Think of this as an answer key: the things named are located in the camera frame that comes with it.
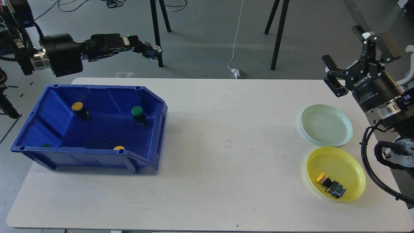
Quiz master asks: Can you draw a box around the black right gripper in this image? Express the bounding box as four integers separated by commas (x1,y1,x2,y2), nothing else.
322,25,403,113

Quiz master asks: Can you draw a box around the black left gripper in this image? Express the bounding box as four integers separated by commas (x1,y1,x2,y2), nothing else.
40,33,141,77

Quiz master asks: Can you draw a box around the yellow push button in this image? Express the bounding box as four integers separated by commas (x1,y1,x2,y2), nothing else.
71,102,92,121
316,172,346,199

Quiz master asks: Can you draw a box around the green push button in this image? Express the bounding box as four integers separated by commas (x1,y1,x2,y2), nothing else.
131,106,147,127
132,41,163,61

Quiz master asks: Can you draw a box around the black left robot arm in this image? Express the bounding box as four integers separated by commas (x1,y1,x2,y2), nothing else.
1,0,154,77

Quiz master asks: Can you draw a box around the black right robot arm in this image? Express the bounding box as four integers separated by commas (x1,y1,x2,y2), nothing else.
322,25,414,205

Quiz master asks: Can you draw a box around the light green plate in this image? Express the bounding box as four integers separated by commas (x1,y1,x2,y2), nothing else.
299,104,353,147

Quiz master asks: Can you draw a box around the yellow push button back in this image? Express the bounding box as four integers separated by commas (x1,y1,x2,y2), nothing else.
71,102,92,121

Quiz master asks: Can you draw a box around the yellow plate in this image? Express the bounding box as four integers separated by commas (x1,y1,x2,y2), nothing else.
306,147,366,202

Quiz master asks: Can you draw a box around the black tripod leg left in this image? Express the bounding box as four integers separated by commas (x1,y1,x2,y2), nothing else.
149,0,171,47

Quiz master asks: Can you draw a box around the black tripod leg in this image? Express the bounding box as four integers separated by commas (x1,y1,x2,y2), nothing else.
149,0,171,47
264,0,290,71

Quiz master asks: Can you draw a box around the black tripod leg right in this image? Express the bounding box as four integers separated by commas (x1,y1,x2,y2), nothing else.
264,0,290,71

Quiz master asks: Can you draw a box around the blue plastic bin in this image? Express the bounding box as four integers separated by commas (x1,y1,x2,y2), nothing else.
10,84,168,174

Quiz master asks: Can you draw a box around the white cable with plug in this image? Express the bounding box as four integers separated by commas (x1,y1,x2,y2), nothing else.
227,0,249,79

